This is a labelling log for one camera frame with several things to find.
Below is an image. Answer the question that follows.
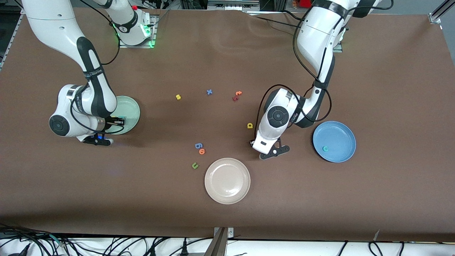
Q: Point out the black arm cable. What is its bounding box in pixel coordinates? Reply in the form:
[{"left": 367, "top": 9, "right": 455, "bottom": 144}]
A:
[
  {"left": 70, "top": 0, "right": 125, "bottom": 135},
  {"left": 253, "top": 0, "right": 395, "bottom": 143}
]

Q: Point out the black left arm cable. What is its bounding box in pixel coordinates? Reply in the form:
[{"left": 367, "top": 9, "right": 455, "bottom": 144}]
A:
[{"left": 253, "top": 0, "right": 395, "bottom": 143}]

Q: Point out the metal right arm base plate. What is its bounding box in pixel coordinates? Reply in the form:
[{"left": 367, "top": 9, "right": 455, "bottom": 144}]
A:
[{"left": 118, "top": 14, "right": 157, "bottom": 49}]

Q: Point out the grey device box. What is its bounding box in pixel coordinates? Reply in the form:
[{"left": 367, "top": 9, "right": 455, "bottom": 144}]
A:
[{"left": 207, "top": 0, "right": 261, "bottom": 11}]

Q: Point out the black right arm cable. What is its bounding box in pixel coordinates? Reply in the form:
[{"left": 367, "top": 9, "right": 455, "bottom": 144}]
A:
[{"left": 70, "top": 0, "right": 125, "bottom": 135}]

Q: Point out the beige plate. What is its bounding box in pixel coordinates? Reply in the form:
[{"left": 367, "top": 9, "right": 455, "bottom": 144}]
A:
[{"left": 204, "top": 158, "right": 251, "bottom": 205}]

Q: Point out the brown table mat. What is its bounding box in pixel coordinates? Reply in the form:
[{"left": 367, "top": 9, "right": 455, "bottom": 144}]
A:
[{"left": 0, "top": 5, "right": 455, "bottom": 243}]

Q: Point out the metal table bracket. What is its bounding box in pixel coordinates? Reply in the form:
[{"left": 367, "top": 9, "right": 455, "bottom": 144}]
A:
[{"left": 204, "top": 227, "right": 235, "bottom": 256}]

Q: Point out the blue plate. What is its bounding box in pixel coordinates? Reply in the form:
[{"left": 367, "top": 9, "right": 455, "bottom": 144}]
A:
[{"left": 312, "top": 121, "right": 357, "bottom": 163}]

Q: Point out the green plate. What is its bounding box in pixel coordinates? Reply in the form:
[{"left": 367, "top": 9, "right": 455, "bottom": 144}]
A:
[{"left": 106, "top": 96, "right": 141, "bottom": 135}]

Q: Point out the black table cable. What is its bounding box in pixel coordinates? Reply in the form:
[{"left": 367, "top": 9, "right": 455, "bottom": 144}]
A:
[
  {"left": 281, "top": 10, "right": 306, "bottom": 22},
  {"left": 249, "top": 14, "right": 303, "bottom": 28}
]

